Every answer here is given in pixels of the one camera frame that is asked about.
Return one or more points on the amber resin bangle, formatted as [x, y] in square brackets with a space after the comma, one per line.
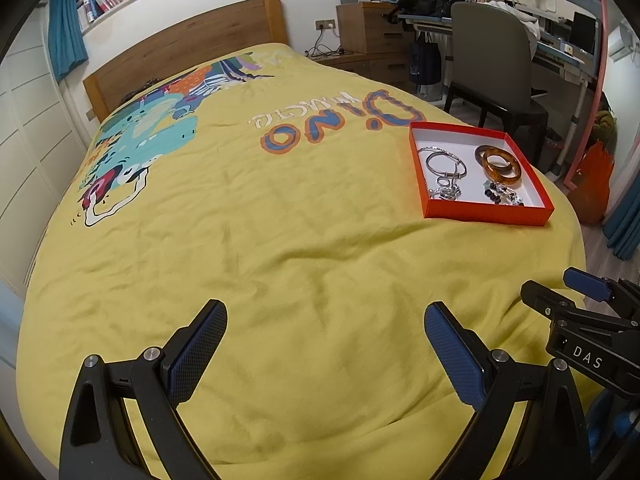
[500, 176]

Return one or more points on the wooden headboard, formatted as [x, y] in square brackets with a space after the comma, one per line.
[200, 30]

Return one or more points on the blue curtain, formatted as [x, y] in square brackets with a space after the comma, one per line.
[625, 210]
[67, 35]

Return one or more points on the yellow printed blanket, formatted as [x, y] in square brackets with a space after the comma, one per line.
[300, 235]

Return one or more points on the red jewelry box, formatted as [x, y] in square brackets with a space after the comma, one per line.
[480, 212]

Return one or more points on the white wardrobe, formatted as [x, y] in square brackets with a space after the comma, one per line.
[30, 160]

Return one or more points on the pink hoop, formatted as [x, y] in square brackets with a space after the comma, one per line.
[597, 85]

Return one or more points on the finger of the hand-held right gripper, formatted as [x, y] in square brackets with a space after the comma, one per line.
[545, 300]
[585, 282]

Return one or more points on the white study desk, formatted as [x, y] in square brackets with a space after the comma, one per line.
[565, 55]

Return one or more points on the grey chair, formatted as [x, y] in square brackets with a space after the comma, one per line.
[485, 50]

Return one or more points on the white air conditioner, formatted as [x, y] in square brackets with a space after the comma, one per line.
[622, 40]

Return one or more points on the dark metal bangle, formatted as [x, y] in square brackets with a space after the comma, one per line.
[477, 155]

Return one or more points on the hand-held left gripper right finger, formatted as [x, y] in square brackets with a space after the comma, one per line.
[452, 355]

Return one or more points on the orange bag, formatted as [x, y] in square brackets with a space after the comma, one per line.
[595, 185]

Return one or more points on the low wooden nightstand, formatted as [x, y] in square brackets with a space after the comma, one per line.
[370, 67]

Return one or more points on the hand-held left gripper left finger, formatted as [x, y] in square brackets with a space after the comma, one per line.
[197, 355]

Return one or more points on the dark monitor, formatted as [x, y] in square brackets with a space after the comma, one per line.
[582, 32]

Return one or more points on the navy tote bag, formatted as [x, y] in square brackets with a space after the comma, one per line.
[425, 60]

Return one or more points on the wooden dresser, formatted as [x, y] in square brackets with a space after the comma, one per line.
[370, 30]

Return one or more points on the wall power outlet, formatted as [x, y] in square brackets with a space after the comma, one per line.
[325, 24]

